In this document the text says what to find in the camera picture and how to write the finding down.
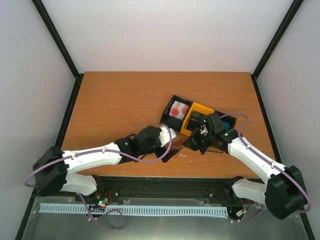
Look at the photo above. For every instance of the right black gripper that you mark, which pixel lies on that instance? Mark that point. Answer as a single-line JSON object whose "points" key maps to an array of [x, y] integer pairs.
{"points": [[192, 142]]}

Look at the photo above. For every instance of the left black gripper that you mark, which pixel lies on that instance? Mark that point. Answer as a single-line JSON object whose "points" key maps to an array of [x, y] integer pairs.
{"points": [[169, 155]]}

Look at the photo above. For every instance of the black credit card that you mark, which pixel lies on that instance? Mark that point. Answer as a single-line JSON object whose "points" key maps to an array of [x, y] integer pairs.
{"points": [[196, 117]]}

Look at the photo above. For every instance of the brown leather card holder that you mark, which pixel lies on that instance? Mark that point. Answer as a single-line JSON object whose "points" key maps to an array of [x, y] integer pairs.
{"points": [[178, 141]]}

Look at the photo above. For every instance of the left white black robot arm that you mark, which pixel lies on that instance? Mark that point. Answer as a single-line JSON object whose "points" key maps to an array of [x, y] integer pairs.
{"points": [[59, 171]]}

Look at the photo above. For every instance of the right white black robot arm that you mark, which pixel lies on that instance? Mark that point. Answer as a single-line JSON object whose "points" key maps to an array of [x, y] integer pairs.
{"points": [[282, 190]]}

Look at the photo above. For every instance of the black left card bin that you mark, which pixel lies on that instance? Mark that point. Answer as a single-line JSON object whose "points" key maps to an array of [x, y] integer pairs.
{"points": [[172, 122]]}

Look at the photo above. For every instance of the black card bin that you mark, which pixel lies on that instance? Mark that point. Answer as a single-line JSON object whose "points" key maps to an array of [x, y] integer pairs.
{"points": [[172, 122], [226, 117]]}

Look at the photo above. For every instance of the red white credit card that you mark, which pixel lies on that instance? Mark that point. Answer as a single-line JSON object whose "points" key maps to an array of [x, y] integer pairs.
{"points": [[178, 110]]}

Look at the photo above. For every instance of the yellow middle card bin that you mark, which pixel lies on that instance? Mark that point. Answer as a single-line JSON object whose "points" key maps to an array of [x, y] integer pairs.
{"points": [[187, 128]]}

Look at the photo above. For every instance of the blue credit card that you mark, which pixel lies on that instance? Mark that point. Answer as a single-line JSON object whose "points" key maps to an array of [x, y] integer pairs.
{"points": [[227, 124]]}

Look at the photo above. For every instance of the black right card bin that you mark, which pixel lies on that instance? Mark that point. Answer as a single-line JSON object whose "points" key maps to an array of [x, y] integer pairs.
{"points": [[226, 117]]}

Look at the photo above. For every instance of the small electronics board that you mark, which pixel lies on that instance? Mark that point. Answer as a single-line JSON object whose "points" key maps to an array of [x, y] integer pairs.
{"points": [[104, 199]]}

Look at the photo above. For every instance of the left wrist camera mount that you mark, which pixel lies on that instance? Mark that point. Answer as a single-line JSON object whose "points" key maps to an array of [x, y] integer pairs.
{"points": [[165, 134]]}

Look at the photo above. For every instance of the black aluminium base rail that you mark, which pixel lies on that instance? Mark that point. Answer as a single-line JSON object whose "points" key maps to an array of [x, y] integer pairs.
{"points": [[210, 190]]}

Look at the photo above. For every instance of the light blue cable duct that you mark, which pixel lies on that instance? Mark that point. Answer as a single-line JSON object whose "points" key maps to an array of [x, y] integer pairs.
{"points": [[137, 210]]}

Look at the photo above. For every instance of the right black frame post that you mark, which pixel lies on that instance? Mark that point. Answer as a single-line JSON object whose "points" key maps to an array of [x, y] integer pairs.
{"points": [[282, 28]]}

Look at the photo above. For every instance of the black frame post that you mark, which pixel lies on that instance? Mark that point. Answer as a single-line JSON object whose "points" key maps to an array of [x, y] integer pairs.
{"points": [[282, 28], [50, 26]]}

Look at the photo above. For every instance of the left black frame post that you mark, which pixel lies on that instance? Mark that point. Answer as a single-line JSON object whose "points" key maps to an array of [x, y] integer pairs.
{"points": [[50, 26]]}

